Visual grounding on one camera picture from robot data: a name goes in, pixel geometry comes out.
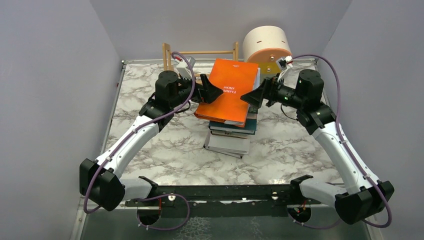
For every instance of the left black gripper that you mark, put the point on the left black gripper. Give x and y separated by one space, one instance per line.
205 92

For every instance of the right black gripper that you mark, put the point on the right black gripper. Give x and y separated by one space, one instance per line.
268 88

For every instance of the orange Fashion Show book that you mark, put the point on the orange Fashion Show book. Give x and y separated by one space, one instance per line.
234 78

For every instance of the teal Humor book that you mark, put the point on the teal Humor book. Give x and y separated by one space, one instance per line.
249 127

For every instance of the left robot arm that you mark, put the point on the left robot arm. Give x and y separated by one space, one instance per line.
100 179

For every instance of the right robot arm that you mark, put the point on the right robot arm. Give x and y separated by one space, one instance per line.
363 193

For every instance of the grey book with plant cover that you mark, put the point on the grey book with plant cover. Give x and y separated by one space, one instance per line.
230 134

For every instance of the bottom grey white book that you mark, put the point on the bottom grey white book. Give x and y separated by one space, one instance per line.
231 146

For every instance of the round cream drawer cabinet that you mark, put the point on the round cream drawer cabinet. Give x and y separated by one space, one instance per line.
264 45

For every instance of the wooden book rack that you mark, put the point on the wooden book rack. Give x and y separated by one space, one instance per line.
170 61

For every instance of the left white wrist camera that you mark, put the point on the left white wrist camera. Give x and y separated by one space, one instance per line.
183 69

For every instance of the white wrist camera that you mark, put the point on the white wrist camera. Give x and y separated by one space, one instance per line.
183 69
284 64

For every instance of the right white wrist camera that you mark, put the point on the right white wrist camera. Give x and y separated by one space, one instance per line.
284 64

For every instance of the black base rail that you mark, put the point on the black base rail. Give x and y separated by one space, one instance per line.
218 201

